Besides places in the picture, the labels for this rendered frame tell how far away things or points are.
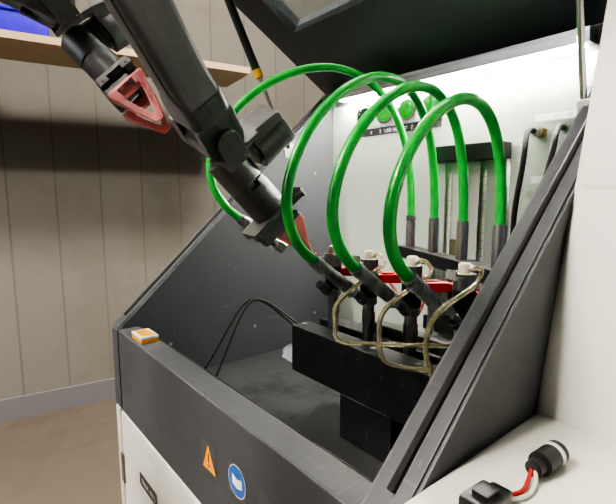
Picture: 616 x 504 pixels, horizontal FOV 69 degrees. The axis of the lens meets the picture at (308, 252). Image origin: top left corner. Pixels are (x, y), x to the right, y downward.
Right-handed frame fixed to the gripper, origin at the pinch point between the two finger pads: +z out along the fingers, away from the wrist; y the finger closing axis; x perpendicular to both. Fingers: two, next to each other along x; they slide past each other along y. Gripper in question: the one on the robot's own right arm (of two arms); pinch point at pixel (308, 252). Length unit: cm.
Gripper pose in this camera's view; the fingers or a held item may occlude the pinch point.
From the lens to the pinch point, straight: 70.7
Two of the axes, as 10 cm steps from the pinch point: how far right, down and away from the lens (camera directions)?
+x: -4.4, -1.1, 8.9
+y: 6.5, -7.2, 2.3
